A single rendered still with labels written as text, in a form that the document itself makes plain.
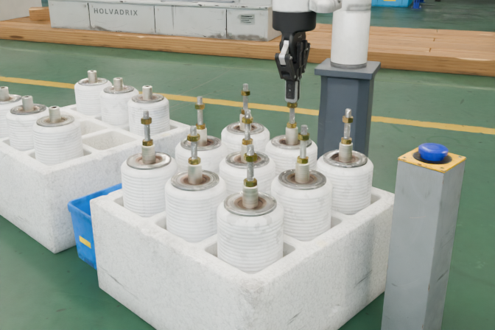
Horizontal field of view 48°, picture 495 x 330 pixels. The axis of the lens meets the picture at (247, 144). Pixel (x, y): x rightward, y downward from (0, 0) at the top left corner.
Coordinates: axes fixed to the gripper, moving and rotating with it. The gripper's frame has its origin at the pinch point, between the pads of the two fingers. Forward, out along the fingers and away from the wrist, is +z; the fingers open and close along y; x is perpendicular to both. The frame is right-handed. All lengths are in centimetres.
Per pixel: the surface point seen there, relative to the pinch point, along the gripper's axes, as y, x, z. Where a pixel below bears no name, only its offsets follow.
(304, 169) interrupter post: 16.3, 7.5, 7.8
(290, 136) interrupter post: 1.1, 0.2, 8.4
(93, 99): -20, -60, 13
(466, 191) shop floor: -48, 31, 35
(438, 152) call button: 16.1, 26.5, 2.3
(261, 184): 14.2, -0.5, 12.5
